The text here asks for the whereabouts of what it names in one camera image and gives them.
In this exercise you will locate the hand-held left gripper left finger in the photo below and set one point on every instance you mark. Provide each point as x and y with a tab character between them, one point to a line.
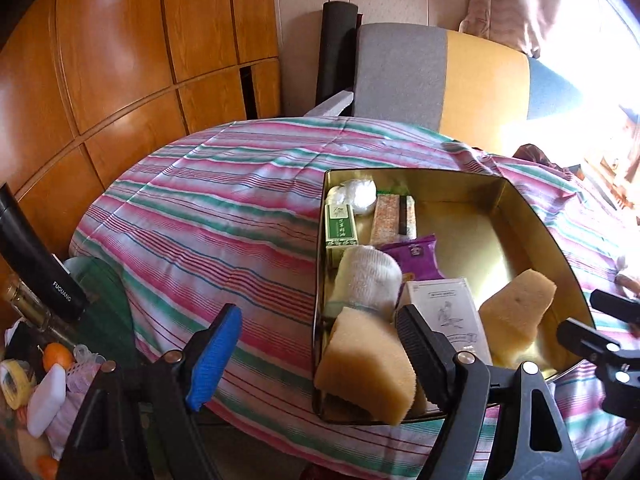
215	355

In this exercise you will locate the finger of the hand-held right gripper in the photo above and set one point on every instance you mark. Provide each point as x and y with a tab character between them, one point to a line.
615	305
585	337

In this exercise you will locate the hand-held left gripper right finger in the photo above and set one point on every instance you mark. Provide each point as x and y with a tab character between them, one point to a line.
415	340

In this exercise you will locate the white carton box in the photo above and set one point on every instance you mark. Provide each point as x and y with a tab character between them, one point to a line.
450	310

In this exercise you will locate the yellow sponge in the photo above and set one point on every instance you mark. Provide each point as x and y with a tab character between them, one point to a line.
520	305
370	365

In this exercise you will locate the purple snack packet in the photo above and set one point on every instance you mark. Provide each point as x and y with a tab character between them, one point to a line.
415	257

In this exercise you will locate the golden tin box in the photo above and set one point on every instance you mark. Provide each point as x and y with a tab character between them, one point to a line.
465	230

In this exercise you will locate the brown patterned bar packet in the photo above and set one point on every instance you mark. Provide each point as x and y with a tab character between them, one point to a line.
385	220

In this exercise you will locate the clear packet with green edge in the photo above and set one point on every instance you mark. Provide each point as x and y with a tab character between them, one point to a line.
392	191

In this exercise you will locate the white plastic bag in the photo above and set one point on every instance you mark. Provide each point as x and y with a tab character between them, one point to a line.
357	192

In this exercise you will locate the white rolled sock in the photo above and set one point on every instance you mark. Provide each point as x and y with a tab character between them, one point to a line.
367	275

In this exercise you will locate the green and white tea box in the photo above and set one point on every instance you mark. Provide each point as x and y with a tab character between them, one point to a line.
340	230

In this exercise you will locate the pink perforated container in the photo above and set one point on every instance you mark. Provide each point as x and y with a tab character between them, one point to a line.
82	376

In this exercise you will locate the striped bedsheet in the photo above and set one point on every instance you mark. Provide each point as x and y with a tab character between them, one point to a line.
210	200

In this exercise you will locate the orange fruit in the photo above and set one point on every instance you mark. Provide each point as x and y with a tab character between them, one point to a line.
47	467
57	357

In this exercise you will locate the brown cloth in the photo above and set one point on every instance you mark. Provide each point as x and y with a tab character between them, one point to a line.
537	152

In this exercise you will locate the white soap bar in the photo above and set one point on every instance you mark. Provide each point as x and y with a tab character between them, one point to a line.
46	400

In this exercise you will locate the gold glass bottle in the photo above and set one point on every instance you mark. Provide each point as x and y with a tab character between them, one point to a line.
27	305

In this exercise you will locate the yellow tape roll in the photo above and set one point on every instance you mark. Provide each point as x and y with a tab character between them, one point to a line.
17	385

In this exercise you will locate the black flask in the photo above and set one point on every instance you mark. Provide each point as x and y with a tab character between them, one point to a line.
35	260

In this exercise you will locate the white foam board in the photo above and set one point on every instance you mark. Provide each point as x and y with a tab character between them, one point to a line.
327	105

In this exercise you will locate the grey yellow blue chair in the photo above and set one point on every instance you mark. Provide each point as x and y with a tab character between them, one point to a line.
400	75

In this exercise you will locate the black rolled mat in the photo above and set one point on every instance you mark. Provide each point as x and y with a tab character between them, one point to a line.
337	50

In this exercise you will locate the brown curtain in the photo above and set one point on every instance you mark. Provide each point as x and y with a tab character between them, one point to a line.
510	0

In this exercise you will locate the wooden wardrobe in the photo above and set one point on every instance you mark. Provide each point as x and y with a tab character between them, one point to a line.
115	45

